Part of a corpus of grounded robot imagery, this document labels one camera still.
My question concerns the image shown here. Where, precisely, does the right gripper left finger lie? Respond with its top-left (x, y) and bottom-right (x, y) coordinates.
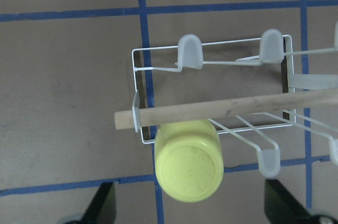
top-left (81, 182), bottom-right (116, 223)

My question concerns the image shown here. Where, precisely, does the yellow plastic cup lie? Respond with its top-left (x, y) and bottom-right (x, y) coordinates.
top-left (154, 120), bottom-right (224, 203)

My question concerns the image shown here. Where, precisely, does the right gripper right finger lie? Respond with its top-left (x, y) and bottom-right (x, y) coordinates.
top-left (265, 179), bottom-right (314, 223)

